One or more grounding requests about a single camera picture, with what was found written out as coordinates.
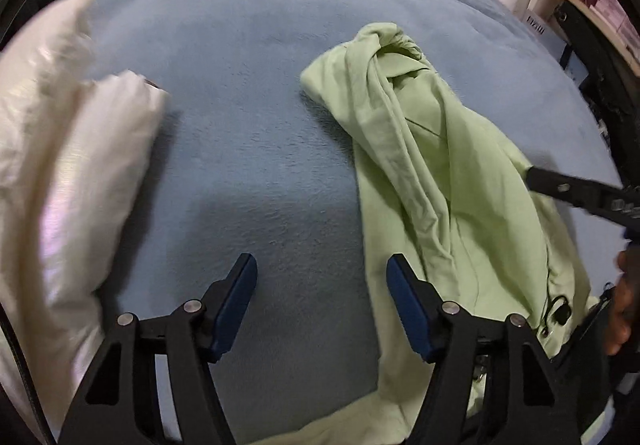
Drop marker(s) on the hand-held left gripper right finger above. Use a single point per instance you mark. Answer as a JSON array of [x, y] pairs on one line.
[[410, 310]]

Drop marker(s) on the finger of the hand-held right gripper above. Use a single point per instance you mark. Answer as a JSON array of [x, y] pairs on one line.
[[565, 187]]

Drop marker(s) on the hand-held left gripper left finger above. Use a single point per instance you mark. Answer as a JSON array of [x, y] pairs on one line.
[[234, 310]]

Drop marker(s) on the light green black jacket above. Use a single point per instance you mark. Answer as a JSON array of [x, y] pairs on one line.
[[425, 150]]

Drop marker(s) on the white down jacket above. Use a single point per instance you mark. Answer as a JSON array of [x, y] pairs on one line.
[[65, 150]]

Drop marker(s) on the person's right hand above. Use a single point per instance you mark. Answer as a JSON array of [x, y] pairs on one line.
[[625, 305]]

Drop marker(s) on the white cardboard box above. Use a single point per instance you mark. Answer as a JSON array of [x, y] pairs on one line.
[[542, 37]]

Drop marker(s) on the pink storage boxes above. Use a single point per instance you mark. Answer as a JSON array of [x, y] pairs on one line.
[[610, 10]]

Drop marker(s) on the blue bed blanket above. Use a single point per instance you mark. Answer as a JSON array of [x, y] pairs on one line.
[[250, 100]]

